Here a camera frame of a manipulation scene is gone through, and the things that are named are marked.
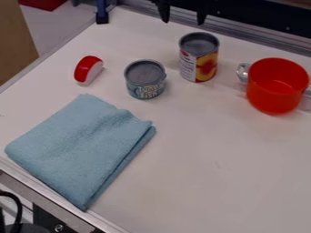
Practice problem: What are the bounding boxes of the blue clamp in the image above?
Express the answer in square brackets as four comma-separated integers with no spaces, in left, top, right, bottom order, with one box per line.
[95,0,111,25]

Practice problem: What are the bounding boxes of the orange cup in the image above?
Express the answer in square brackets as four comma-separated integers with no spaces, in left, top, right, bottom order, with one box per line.
[245,57,311,116]

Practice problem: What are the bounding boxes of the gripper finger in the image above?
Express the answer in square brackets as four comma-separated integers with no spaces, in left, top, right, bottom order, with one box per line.
[156,0,173,24]
[196,0,209,26]

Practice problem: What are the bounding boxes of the blue cloth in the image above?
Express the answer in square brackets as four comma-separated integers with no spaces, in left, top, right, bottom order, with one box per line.
[4,93,158,212]

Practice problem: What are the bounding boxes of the cardboard box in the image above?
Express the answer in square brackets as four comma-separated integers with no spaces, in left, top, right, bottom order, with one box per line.
[0,0,41,86]

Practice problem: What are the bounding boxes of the short blue can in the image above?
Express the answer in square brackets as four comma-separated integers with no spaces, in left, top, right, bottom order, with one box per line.
[122,58,168,100]

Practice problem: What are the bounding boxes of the red and white toy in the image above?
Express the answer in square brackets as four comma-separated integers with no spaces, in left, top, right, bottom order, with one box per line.
[73,55,106,86]

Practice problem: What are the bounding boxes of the black cable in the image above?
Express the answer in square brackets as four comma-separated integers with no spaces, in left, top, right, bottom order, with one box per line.
[0,190,25,233]

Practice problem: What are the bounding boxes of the silver clamp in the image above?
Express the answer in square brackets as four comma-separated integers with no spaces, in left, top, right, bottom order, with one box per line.
[236,62,252,84]

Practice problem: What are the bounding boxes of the tall can with peach label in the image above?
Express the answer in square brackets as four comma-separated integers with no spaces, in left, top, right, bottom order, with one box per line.
[177,31,222,84]

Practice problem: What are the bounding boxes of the red box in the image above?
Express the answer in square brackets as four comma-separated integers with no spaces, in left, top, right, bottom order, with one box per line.
[16,0,68,12]

